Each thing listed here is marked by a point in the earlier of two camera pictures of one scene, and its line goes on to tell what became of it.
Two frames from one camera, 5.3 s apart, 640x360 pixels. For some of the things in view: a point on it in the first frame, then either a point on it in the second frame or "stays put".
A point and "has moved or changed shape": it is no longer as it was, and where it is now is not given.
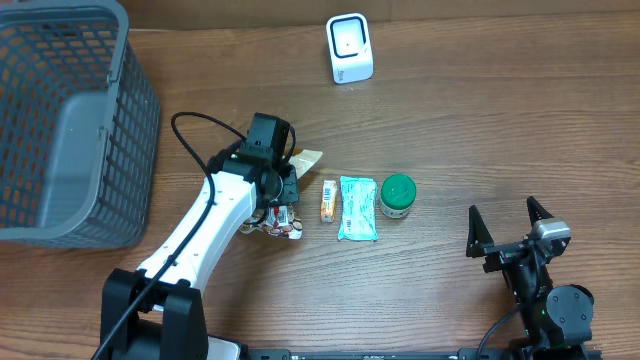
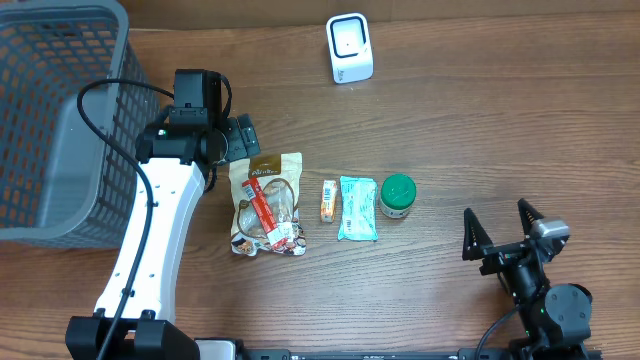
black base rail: (464, 354) stays put
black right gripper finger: (536, 212) -> (527, 214)
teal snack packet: (359, 199) stays put
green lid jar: (397, 194) stays put
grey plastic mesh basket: (80, 124) stays put
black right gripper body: (505, 256) stays put
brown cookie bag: (283, 220) has moved or changed shape
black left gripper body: (288, 189) -> (242, 141)
